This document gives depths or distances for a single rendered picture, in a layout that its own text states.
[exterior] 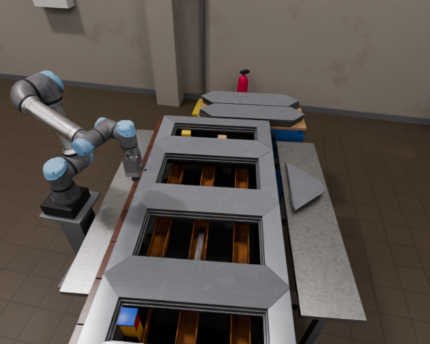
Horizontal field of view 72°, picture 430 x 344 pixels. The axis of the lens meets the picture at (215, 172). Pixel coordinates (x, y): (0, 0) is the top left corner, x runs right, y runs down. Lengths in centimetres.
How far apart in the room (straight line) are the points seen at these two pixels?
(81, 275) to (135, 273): 36
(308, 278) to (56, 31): 419
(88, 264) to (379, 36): 350
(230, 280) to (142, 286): 34
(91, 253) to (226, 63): 292
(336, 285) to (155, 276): 78
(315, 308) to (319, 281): 13
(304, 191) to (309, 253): 38
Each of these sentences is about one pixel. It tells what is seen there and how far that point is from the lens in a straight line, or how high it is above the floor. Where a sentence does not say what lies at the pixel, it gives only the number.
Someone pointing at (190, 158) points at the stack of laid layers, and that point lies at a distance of 180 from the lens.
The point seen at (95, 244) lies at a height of 68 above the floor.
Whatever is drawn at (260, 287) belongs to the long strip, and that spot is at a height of 86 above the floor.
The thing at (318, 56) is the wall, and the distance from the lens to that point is 386.
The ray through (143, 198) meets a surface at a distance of 155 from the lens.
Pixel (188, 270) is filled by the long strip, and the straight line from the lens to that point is 128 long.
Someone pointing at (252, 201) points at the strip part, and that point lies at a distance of 152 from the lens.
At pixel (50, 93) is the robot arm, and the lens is 160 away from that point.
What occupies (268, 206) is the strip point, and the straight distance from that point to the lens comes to 151.
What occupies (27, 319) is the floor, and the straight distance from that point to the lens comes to 241.
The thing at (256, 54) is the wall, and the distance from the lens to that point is 384.
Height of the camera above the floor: 197
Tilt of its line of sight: 42 degrees down
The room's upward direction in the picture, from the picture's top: 1 degrees clockwise
